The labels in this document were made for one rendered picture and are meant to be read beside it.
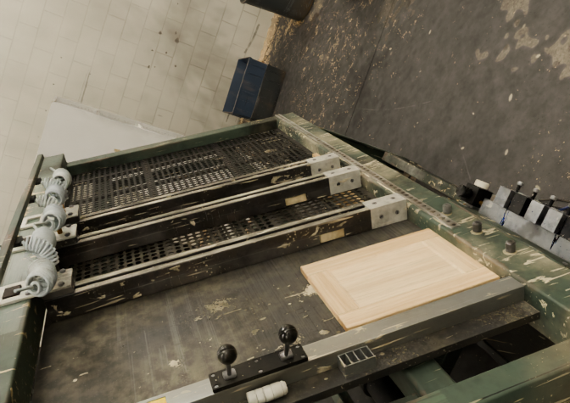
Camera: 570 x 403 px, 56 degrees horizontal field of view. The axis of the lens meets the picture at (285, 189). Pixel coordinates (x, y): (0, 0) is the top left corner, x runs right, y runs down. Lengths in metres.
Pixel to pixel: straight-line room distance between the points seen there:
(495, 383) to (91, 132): 4.36
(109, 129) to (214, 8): 2.23
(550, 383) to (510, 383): 0.08
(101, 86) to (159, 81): 0.64
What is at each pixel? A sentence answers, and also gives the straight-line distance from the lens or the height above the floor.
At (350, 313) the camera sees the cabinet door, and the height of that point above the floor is 1.21.
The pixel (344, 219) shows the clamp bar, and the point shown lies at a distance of 1.62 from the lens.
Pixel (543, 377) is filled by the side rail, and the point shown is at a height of 1.06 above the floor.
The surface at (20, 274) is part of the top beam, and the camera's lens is 1.68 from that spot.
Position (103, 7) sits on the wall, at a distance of 6.37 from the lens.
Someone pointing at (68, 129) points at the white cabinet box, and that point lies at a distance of 5.00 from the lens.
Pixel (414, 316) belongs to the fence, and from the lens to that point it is 1.23.
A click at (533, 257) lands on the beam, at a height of 0.83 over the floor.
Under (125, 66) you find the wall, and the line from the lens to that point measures 6.37.
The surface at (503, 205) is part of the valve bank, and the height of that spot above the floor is 0.76.
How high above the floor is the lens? 1.92
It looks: 24 degrees down
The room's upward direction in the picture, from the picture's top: 74 degrees counter-clockwise
